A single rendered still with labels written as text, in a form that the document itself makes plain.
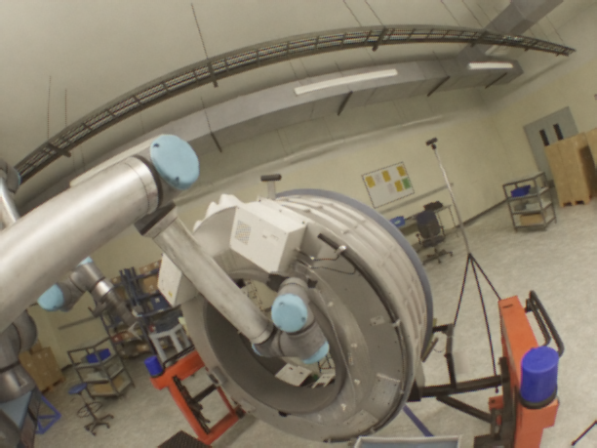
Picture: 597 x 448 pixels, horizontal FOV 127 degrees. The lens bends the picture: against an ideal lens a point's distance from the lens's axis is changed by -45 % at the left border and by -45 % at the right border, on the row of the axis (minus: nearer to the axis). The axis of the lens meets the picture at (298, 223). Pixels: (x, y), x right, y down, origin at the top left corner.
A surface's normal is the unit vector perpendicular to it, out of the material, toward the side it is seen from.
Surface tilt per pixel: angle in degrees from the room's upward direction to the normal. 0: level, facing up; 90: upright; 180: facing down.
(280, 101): 90
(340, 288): 90
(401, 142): 90
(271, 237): 90
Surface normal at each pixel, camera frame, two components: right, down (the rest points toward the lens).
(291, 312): -0.11, 0.08
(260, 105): 0.11, -0.06
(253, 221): -0.51, 0.18
